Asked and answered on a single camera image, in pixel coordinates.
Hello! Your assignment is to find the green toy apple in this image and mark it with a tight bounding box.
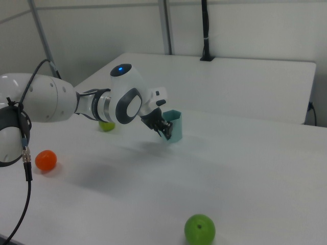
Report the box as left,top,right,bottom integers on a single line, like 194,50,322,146
184,213,216,245

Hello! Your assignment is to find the black camera pole with base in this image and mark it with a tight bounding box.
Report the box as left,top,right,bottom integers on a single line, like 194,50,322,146
199,0,215,62

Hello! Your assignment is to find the yellow-green toy pear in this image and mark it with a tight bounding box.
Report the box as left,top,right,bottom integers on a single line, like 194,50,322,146
99,121,116,133

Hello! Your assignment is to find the white adjacent table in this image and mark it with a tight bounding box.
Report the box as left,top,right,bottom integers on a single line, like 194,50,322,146
74,52,317,126

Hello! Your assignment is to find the orange toy tangerine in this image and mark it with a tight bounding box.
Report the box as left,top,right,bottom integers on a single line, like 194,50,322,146
35,150,57,171

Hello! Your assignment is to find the light blue faceted mug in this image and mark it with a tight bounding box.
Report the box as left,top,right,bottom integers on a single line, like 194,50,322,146
160,109,183,143

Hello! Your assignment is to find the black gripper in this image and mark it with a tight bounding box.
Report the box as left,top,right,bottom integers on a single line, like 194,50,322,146
140,108,175,141

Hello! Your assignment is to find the grey metal partition post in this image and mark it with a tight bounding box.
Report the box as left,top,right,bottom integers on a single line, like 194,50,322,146
28,0,56,69
157,0,172,55

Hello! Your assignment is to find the black cable at table edge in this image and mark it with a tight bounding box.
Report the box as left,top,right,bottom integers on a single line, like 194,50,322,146
308,101,317,126

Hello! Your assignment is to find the dark arm cable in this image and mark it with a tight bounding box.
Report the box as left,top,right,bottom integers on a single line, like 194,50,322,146
0,59,62,245

